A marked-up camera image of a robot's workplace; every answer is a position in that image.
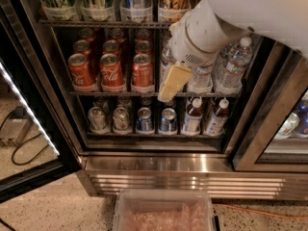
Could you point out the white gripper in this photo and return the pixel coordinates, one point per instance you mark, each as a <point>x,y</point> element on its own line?
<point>185,51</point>

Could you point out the water bottle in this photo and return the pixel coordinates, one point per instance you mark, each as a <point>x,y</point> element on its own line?
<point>201,81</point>
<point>231,64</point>
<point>167,60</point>

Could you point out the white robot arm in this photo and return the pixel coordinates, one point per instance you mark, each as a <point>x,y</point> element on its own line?
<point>285,21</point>

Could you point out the left brown tea bottle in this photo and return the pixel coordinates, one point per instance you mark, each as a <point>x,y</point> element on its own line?
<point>192,117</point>

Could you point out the brown tea bottle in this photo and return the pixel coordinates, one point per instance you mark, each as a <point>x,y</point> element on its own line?
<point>192,117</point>
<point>216,118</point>

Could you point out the right brown tea bottle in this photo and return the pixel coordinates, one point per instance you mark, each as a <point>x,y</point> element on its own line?
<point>216,118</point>

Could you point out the stainless steel fridge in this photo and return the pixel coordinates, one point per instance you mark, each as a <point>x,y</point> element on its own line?
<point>256,156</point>

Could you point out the open fridge glass door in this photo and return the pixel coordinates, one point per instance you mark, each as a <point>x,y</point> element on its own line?
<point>19,62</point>

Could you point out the second row right cola can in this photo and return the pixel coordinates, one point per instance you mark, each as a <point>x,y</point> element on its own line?
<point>144,47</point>

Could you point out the second row cola can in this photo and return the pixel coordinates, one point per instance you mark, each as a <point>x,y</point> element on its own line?
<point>84,47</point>
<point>111,47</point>
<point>144,47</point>

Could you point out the front right cola can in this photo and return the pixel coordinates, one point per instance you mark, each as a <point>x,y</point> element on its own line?
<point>142,79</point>

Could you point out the silver blue tall can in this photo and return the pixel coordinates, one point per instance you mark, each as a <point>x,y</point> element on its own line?
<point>137,11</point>

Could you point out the second row middle cola can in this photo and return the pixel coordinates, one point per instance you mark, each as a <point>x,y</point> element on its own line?
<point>111,47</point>

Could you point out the front middle cola can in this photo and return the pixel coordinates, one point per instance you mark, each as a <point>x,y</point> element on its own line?
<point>112,79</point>

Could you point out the second row left cola can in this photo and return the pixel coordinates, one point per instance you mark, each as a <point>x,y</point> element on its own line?
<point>84,47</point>

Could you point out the front left cola can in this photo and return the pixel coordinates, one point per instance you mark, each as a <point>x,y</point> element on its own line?
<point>80,69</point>

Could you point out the silver can bottom left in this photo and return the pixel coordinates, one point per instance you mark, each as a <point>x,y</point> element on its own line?
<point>98,121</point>

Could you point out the clear plastic storage bin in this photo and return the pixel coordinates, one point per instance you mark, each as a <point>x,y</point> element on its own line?
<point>163,210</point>

